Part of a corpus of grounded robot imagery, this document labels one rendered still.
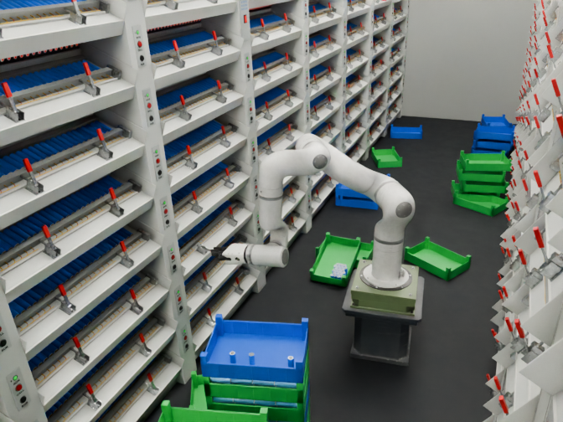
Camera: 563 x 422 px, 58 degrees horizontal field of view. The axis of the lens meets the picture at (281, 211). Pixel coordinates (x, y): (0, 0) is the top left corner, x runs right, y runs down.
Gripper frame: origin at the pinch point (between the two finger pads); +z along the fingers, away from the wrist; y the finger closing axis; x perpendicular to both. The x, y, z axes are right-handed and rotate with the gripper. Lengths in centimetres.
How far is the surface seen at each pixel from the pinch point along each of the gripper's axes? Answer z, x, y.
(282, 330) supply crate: -46, -6, -36
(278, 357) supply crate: -48, -8, -46
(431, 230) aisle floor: -62, -59, 144
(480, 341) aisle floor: -99, -64, 45
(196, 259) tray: 6.6, -1.0, -6.1
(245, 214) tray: 6.9, -0.8, 37.8
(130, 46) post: -6, 86, -27
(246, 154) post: 2, 28, 43
